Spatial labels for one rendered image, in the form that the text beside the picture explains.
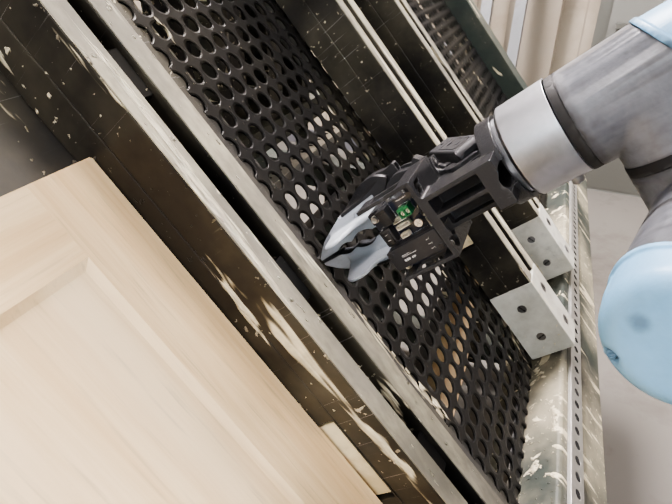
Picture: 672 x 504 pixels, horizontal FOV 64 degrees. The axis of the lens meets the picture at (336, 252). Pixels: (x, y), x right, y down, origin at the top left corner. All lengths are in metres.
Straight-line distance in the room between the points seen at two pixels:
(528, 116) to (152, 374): 0.30
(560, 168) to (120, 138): 0.30
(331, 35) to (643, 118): 0.49
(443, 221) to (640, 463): 1.76
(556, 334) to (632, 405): 1.43
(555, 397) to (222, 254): 0.57
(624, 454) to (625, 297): 1.85
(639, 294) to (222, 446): 0.27
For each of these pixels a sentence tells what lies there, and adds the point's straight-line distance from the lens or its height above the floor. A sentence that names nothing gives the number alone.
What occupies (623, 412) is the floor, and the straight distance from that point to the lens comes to 2.26.
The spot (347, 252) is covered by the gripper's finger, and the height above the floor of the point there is 1.20.
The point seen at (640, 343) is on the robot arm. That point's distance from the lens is 0.28.
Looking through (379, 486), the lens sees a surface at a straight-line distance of 0.48.
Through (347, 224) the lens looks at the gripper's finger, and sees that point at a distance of 0.50.
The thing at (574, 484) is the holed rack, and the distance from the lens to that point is 0.75.
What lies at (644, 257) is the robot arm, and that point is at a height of 1.33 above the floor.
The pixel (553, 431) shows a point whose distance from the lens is 0.79.
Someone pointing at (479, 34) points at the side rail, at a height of 1.23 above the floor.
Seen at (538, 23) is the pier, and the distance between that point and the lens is 3.78.
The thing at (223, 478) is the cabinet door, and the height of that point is 1.16.
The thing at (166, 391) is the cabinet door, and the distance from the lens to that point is 0.37.
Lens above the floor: 1.46
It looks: 30 degrees down
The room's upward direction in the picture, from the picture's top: straight up
